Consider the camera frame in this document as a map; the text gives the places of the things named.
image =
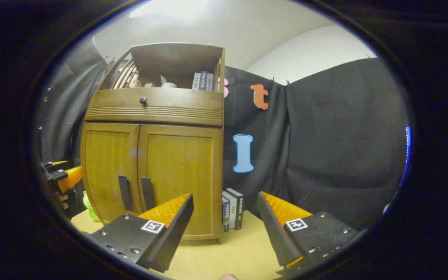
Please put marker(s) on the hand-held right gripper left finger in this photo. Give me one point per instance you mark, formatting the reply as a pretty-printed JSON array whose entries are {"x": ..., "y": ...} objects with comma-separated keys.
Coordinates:
[{"x": 173, "y": 233}]

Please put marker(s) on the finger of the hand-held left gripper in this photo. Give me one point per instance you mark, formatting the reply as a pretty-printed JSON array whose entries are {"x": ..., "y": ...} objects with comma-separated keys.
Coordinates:
[
  {"x": 72, "y": 177},
  {"x": 58, "y": 163}
]

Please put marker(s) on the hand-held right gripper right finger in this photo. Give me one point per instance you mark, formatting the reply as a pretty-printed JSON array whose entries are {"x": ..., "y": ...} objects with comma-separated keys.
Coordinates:
[{"x": 274, "y": 233}]

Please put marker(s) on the wooden cabinet door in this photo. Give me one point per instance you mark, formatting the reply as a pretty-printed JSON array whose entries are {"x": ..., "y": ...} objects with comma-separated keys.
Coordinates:
[
  {"x": 181, "y": 163},
  {"x": 103, "y": 163}
]

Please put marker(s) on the wooden double-door shoe cabinet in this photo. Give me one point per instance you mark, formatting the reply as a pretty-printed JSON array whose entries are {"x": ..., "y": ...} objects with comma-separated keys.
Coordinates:
[{"x": 169, "y": 58}]

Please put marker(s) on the wooden cabinet drawer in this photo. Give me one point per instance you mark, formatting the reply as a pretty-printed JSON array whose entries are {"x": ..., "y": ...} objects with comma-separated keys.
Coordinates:
[{"x": 177, "y": 98}]

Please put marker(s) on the green frog plush toy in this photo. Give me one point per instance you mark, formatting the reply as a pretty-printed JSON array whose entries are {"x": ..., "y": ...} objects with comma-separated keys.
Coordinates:
[{"x": 91, "y": 208}]

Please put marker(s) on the black spine book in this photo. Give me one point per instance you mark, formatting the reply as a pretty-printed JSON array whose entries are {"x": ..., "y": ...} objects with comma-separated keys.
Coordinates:
[{"x": 239, "y": 210}]

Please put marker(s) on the white spine book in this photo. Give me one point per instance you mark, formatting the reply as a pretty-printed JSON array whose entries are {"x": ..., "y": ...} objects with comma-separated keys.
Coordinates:
[{"x": 231, "y": 212}]

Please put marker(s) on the blue spine book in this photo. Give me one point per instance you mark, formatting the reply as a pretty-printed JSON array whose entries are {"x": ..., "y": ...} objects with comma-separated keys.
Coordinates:
[{"x": 224, "y": 217}]

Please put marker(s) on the black drawer knob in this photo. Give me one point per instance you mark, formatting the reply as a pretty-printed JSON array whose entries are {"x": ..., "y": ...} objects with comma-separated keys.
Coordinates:
[{"x": 143, "y": 100}]

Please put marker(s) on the white cup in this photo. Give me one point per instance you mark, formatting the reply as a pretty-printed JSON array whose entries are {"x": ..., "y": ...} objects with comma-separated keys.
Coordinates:
[{"x": 169, "y": 84}]

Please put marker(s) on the blue grey book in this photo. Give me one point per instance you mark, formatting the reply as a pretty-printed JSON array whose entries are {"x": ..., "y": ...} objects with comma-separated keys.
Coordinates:
[{"x": 209, "y": 82}]

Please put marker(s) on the dark blue book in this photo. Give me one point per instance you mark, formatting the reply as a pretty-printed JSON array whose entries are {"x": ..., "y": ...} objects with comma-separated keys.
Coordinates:
[{"x": 203, "y": 81}]

